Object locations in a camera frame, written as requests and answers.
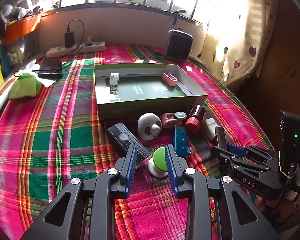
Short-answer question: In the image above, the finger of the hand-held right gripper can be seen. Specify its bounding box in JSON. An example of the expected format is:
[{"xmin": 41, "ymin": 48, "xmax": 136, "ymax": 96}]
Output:
[
  {"xmin": 210, "ymin": 146, "xmax": 271, "ymax": 173},
  {"xmin": 226, "ymin": 142, "xmax": 276, "ymax": 166}
]

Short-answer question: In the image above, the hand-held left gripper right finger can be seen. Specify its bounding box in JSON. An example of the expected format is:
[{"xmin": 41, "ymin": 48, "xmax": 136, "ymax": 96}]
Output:
[{"xmin": 164, "ymin": 144, "xmax": 280, "ymax": 240}]

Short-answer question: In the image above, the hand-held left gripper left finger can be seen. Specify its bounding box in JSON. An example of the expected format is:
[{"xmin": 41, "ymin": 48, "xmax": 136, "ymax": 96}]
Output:
[{"xmin": 20, "ymin": 144, "xmax": 138, "ymax": 240}]

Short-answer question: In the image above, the green and white knob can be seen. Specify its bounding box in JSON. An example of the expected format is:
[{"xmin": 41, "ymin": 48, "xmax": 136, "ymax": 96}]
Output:
[{"xmin": 147, "ymin": 148, "xmax": 169, "ymax": 178}]

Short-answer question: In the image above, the white panda toy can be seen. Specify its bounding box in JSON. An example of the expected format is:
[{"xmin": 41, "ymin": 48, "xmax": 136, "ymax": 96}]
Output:
[{"xmin": 137, "ymin": 113, "xmax": 163, "ymax": 141}]

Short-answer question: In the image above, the green cardboard box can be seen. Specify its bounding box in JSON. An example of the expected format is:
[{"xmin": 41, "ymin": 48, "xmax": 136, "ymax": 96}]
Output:
[{"xmin": 93, "ymin": 63, "xmax": 208, "ymax": 121}]

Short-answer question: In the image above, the person's right hand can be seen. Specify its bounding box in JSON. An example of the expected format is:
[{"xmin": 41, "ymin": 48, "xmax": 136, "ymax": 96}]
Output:
[{"xmin": 254, "ymin": 194, "xmax": 267, "ymax": 210}]

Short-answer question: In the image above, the black remote control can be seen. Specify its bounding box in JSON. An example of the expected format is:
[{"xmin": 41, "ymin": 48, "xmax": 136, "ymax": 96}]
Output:
[{"xmin": 107, "ymin": 122, "xmax": 152, "ymax": 167}]

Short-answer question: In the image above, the white power adapter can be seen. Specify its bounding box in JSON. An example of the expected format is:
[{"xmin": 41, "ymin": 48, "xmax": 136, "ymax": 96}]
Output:
[{"xmin": 201, "ymin": 118, "xmax": 219, "ymax": 142}]

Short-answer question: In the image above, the blue usb device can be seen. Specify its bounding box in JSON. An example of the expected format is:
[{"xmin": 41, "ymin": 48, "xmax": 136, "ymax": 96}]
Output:
[{"xmin": 172, "ymin": 125, "xmax": 194, "ymax": 157}]

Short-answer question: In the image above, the pink tape measure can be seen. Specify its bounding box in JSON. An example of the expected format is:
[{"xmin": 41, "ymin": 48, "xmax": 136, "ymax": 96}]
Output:
[{"xmin": 160, "ymin": 111, "xmax": 187, "ymax": 128}]

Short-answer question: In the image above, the plaid blanket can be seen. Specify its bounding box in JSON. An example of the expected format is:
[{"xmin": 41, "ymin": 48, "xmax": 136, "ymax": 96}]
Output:
[{"xmin": 0, "ymin": 44, "xmax": 282, "ymax": 240}]

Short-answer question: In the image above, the pink oblong case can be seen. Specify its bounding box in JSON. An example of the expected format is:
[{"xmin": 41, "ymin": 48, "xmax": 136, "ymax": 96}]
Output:
[{"xmin": 162, "ymin": 72, "xmax": 178, "ymax": 86}]

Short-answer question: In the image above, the small grey heater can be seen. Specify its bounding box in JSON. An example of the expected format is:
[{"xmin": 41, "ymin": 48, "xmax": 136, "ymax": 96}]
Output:
[{"xmin": 163, "ymin": 29, "xmax": 194, "ymax": 62}]

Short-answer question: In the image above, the heart print curtain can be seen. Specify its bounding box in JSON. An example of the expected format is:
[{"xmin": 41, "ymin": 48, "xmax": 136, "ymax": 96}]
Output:
[{"xmin": 196, "ymin": 0, "xmax": 278, "ymax": 92}]

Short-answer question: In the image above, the black smartphone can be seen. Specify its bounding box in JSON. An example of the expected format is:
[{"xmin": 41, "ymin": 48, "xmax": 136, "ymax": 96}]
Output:
[{"xmin": 38, "ymin": 57, "xmax": 63, "ymax": 79}]

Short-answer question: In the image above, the beige power strip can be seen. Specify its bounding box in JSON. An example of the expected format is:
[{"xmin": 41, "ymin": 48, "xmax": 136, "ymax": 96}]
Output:
[{"xmin": 46, "ymin": 41, "xmax": 106, "ymax": 57}]

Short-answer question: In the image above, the green tissue pack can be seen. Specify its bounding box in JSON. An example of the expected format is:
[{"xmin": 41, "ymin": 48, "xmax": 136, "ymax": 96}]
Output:
[{"xmin": 8, "ymin": 72, "xmax": 42, "ymax": 100}]

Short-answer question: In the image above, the black charger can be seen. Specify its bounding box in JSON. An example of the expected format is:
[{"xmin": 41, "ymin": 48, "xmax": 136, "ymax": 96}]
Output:
[{"xmin": 64, "ymin": 31, "xmax": 75, "ymax": 48}]

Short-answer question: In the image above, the clear picture storage box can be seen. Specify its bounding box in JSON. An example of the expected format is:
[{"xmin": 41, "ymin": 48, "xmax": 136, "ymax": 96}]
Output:
[{"xmin": 1, "ymin": 35, "xmax": 42, "ymax": 77}]

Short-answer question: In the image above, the orange storage box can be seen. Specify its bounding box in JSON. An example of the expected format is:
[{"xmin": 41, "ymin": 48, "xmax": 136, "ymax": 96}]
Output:
[{"xmin": 4, "ymin": 14, "xmax": 41, "ymax": 45}]

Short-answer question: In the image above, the black charging cable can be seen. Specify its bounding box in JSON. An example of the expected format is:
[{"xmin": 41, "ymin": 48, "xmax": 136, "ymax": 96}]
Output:
[{"xmin": 14, "ymin": 19, "xmax": 95, "ymax": 77}]

